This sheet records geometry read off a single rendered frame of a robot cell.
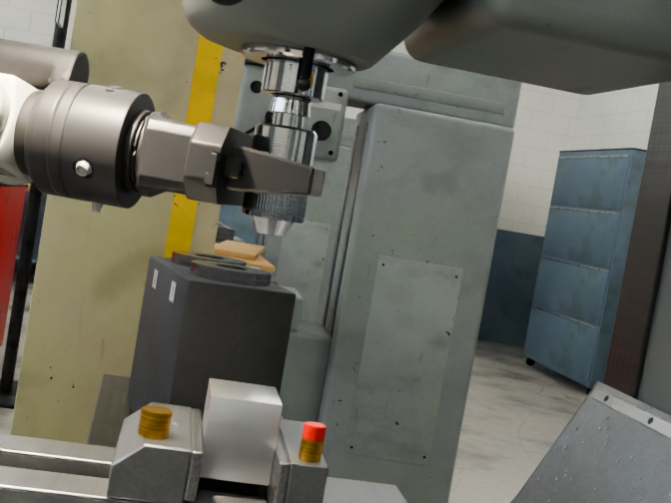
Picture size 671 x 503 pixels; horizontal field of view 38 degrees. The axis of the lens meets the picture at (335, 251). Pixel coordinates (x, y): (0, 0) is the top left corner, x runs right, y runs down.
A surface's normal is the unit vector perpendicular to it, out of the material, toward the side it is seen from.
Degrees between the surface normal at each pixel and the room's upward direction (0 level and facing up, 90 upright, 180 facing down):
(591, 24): 117
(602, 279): 90
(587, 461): 64
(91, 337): 90
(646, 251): 90
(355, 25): 133
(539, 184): 90
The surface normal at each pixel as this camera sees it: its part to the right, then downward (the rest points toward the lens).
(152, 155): -0.11, 0.04
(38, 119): -0.08, -0.18
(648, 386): -0.97, -0.15
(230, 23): -0.40, 0.81
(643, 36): 0.09, 0.52
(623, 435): -0.79, -0.58
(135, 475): 0.15, 0.07
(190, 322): 0.36, 0.11
